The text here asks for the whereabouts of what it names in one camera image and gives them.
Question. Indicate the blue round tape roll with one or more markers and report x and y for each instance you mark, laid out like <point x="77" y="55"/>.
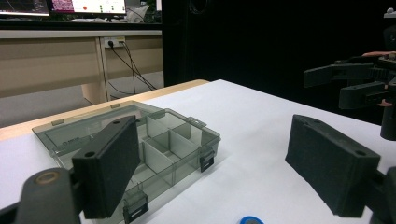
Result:
<point x="250" y="220"/>

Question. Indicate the white crumpled cloth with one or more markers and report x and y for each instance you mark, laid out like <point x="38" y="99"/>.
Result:
<point x="138" y="14"/>

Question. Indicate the beige office desk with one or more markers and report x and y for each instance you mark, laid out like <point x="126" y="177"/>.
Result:
<point x="46" y="62"/>

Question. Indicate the black curtain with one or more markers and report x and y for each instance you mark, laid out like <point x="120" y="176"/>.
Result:
<point x="264" y="40"/>

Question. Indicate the clear grey plastic organizer box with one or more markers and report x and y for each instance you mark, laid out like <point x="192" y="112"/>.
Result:
<point x="174" y="146"/>

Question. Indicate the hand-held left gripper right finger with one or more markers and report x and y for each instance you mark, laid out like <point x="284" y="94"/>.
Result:
<point x="330" y="165"/>

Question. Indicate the white wall power outlet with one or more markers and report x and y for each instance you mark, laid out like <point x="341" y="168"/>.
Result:
<point x="114" y="42"/>

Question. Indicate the computer monitor with white screen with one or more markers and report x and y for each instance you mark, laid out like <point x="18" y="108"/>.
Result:
<point x="90" y="6"/>

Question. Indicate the computer monitor with dark screen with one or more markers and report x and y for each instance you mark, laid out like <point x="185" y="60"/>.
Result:
<point x="21" y="6"/>

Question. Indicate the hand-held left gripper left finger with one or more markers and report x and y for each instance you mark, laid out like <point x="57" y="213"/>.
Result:
<point x="107" y="168"/>

